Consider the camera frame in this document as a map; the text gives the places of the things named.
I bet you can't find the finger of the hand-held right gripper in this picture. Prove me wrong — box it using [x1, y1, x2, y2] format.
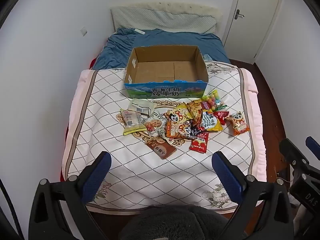
[279, 138, 310, 174]
[305, 136, 320, 160]

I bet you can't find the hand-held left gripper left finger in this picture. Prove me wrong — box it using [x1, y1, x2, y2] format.
[29, 151, 112, 240]

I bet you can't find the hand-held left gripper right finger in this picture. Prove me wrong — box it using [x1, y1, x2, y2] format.
[212, 151, 293, 240]

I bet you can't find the red square snack packet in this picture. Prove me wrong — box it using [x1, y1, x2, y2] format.
[189, 130, 209, 153]

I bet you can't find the yellow snack packet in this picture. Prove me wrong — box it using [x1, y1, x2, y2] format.
[200, 107, 223, 132]

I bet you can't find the dark blue snack packet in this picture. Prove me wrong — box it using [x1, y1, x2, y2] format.
[185, 120, 200, 138]

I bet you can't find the yellow-green bread packet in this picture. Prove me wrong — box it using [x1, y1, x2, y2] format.
[120, 109, 148, 135]

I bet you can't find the orange panda snack packet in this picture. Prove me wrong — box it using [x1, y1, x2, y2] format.
[225, 112, 250, 136]
[165, 120, 198, 143]
[164, 105, 192, 123]

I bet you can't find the brown snack packet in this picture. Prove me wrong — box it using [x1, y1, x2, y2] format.
[145, 137, 177, 160]

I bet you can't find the orange noodle snack packet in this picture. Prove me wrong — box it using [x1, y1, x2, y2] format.
[186, 99, 208, 127]

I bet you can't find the white cookie packet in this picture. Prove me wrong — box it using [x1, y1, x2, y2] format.
[142, 115, 167, 137]

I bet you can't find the colourful candy ball bag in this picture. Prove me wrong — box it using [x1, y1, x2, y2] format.
[201, 90, 228, 112]

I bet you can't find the cardboard box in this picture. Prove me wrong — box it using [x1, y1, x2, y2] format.
[124, 45, 209, 98]

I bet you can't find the white diamond pattern quilt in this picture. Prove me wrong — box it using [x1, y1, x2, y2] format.
[61, 62, 267, 214]

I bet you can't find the red triangular snack packet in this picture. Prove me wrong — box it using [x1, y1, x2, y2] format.
[214, 110, 230, 125]

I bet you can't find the white silver snack packet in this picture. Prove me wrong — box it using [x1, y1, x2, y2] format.
[128, 99, 156, 117]

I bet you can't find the white door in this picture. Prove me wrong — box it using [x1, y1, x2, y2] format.
[224, 0, 285, 63]

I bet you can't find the blue bedsheet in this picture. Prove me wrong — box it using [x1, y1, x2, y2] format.
[93, 28, 231, 70]

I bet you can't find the cream fleece blanket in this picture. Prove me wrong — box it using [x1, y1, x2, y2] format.
[140, 3, 223, 22]

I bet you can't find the grey quilted pillow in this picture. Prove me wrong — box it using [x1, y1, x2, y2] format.
[111, 6, 217, 33]

